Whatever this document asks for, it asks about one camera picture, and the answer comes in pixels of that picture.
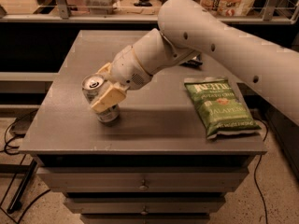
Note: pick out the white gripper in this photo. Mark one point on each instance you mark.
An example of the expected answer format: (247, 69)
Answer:
(126, 68)

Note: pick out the silver 7up soda can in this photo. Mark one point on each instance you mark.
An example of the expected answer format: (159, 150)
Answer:
(94, 87)

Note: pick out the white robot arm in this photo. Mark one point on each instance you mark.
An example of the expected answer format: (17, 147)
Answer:
(186, 29)

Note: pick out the blue Kettle chip bag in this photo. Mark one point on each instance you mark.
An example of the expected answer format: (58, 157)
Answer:
(194, 62)

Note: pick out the grey drawer cabinet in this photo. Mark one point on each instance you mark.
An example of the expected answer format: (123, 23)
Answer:
(158, 137)

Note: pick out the top drawer knob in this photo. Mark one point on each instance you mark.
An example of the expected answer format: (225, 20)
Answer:
(144, 186)

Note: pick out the drawer knob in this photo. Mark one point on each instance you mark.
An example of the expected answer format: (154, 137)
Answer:
(144, 211)
(144, 186)

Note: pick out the green Kettle jalapeno chip bag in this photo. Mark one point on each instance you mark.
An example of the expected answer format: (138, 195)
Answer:
(218, 107)

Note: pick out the black metal stand leg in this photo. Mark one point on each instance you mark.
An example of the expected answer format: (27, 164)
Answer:
(27, 171)

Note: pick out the grey metal shelf rail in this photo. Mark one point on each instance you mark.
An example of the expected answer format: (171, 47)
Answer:
(263, 11)

